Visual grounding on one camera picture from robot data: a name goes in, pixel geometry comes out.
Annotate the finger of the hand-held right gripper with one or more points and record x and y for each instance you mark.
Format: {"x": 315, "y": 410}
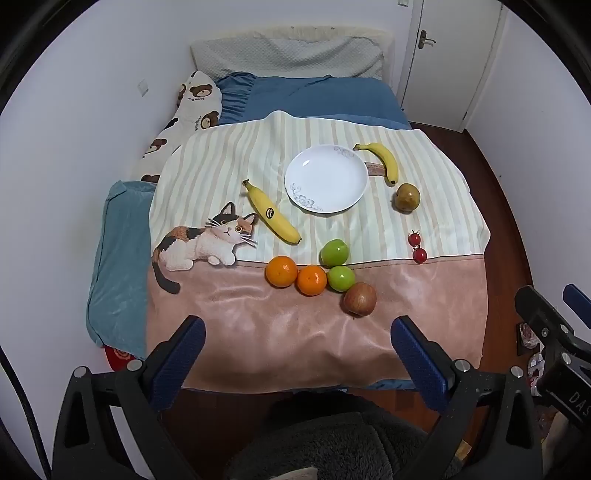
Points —
{"x": 538, "y": 309}
{"x": 579, "y": 297}

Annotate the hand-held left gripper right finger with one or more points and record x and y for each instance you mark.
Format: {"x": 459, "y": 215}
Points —
{"x": 415, "y": 357}

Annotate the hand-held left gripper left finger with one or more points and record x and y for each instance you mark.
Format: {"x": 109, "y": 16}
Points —
{"x": 182, "y": 355}

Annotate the red apple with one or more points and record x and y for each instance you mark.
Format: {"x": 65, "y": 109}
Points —
{"x": 359, "y": 299}

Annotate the orange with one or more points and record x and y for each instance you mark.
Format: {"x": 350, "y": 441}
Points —
{"x": 311, "y": 280}
{"x": 281, "y": 271}

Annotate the brown-green pear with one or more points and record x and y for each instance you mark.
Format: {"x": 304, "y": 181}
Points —
{"x": 406, "y": 197}

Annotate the banana with dark sticker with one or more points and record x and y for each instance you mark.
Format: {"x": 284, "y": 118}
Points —
{"x": 270, "y": 212}

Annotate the plain yellow banana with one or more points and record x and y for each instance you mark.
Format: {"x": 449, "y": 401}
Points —
{"x": 385, "y": 159}

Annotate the white plate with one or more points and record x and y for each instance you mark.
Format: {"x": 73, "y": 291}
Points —
{"x": 323, "y": 177}

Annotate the crumpled plastic packets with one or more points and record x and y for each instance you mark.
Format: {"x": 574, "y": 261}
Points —
{"x": 531, "y": 341}

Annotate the red printed bag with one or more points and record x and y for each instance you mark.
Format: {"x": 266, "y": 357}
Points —
{"x": 120, "y": 357}

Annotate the red cherry tomato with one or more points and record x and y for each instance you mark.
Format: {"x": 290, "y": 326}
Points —
{"x": 419, "y": 255}
{"x": 414, "y": 238}

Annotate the green apple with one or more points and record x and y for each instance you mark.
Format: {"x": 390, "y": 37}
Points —
{"x": 341, "y": 278}
{"x": 334, "y": 251}

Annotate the teal velvet bed cover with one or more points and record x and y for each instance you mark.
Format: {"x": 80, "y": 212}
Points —
{"x": 120, "y": 258}

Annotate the brown blanket label patch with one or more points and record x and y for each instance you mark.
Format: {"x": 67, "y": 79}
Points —
{"x": 374, "y": 169}

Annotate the striped cat printed blanket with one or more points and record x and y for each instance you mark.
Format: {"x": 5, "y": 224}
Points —
{"x": 231, "y": 157}

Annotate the white door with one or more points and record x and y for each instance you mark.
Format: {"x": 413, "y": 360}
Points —
{"x": 452, "y": 69}

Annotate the bear printed pillow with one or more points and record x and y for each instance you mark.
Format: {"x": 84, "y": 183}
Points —
{"x": 198, "y": 99}

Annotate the blue quilt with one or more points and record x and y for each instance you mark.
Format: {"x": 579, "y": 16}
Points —
{"x": 323, "y": 97}

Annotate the grey textured pillow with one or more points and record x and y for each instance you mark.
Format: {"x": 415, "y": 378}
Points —
{"x": 286, "y": 57}

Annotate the cream fluffy cushion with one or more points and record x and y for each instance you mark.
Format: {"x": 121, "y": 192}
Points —
{"x": 323, "y": 33}

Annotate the white wall switch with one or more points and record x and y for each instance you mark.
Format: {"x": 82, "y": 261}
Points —
{"x": 143, "y": 87}

